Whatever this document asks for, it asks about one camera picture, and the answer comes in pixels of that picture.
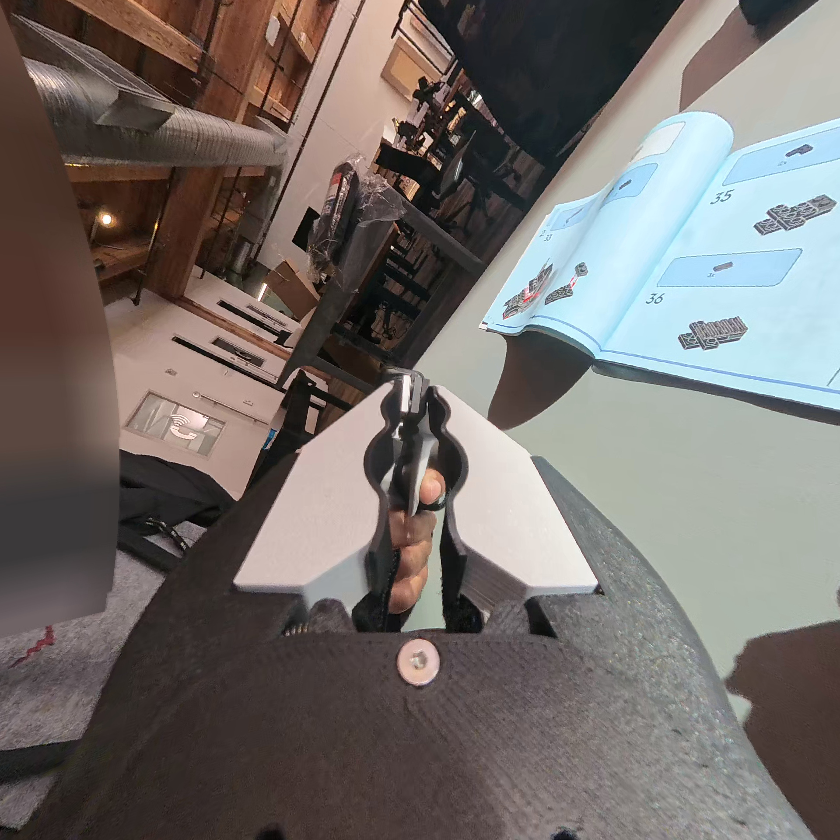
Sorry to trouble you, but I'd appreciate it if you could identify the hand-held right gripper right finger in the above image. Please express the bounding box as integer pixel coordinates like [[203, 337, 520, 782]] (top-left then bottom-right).
[[430, 384, 599, 631]]

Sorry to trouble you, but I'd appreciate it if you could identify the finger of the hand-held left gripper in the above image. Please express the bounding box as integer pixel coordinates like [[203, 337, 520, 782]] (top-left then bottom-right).
[[385, 436, 412, 511], [410, 436, 441, 519]]

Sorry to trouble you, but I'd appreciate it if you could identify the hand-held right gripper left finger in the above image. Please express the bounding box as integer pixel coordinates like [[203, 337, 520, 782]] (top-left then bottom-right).
[[233, 379, 404, 631]]

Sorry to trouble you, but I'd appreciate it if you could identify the grey grille brick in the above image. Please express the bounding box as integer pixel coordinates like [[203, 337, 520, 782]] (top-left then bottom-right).
[[395, 369, 432, 421]]

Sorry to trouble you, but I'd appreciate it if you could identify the person's left hand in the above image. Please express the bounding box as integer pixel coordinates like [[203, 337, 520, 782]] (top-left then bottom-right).
[[387, 474, 448, 616]]

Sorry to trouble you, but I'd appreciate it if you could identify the black jacket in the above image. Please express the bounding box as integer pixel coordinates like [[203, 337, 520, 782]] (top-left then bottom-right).
[[118, 449, 237, 572]]

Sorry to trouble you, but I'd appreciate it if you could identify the phone sign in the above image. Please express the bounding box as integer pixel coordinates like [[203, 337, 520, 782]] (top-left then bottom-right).
[[125, 389, 227, 458]]

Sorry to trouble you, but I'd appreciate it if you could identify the cardboard box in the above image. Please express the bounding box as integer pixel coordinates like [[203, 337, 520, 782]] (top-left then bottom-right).
[[261, 258, 322, 322]]

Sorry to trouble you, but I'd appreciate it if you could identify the grey table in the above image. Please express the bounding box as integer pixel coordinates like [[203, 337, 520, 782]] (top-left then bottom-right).
[[279, 190, 490, 395]]

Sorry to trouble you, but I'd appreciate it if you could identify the black bag in plastic wrap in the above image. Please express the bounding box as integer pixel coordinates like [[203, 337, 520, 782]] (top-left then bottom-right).
[[307, 154, 409, 280]]

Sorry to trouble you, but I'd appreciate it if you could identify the light blue instruction booklet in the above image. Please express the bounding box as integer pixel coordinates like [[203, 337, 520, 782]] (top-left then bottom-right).
[[479, 112, 840, 411]]

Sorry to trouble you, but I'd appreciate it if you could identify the metal ventilation duct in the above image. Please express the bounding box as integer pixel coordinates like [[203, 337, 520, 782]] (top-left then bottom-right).
[[13, 13, 290, 172]]

